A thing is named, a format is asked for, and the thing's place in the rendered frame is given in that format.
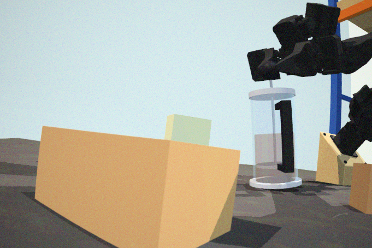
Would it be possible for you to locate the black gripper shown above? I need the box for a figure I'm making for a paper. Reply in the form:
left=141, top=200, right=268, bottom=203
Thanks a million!
left=247, top=35, right=345, bottom=82

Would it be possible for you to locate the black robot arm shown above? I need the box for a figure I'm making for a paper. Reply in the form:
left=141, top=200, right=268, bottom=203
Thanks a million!
left=273, top=2, right=372, bottom=158

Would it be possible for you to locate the glass coffee press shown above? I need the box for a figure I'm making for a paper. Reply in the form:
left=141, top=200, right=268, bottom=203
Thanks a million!
left=249, top=61, right=302, bottom=189

